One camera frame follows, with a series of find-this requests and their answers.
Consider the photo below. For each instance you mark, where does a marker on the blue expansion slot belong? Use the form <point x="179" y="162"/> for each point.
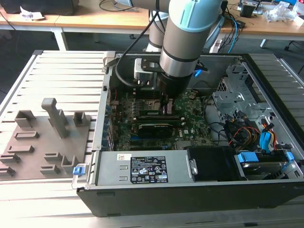
<point x="133" y="137"/>

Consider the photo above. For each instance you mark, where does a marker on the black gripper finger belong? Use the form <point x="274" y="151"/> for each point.
<point x="164" y="104"/>

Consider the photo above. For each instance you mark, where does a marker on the wooden desk white legs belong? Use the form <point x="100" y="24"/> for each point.
<point x="9" y="19"/>
<point x="261" y="26"/>
<point x="95" y="16"/>

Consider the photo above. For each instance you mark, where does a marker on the grey power supply with label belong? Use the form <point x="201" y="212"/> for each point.
<point x="111" y="171"/>

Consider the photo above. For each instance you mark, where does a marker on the clear plastic bag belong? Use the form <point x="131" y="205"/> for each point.
<point x="280" y="12"/>

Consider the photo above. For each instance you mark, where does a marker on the green motherboard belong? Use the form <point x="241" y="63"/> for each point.
<point x="194" y="133"/>

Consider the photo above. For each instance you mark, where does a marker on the black silver PC case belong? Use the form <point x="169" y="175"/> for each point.
<point x="166" y="202"/>

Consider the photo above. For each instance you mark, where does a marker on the blue disk carrier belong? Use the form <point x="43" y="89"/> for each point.
<point x="247" y="158"/>

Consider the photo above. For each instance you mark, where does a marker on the grey parts rack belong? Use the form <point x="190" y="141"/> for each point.
<point x="42" y="142"/>

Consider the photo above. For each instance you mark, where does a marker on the silver perforated drive cage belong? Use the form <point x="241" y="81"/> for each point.
<point x="237" y="99"/>

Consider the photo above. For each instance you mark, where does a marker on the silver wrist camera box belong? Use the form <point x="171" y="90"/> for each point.
<point x="140" y="69"/>

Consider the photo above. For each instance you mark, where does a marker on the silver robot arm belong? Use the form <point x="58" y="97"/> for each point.
<point x="180" y="47"/>

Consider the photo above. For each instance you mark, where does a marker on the white crumpled paper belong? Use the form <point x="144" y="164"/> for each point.
<point x="31" y="15"/>

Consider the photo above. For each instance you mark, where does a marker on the silver hard disk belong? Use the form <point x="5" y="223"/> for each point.
<point x="256" y="167"/>

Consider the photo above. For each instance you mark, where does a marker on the blue case latch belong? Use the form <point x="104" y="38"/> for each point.
<point x="78" y="171"/>

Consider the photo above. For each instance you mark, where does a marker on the white power strip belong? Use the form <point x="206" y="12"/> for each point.
<point x="216" y="46"/>

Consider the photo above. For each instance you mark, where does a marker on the black box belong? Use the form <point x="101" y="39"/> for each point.
<point x="47" y="7"/>

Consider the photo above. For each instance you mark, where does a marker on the round silver coin battery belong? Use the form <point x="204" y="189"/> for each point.
<point x="192" y="97"/>

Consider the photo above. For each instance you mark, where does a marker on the small black device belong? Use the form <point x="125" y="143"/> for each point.
<point x="248" y="10"/>

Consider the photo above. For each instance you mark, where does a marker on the black graphics card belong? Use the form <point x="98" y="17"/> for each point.
<point x="155" y="130"/>

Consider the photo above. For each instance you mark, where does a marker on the green RAM stick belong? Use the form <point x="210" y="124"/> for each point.
<point x="149" y="111"/>
<point x="156" y="118"/>

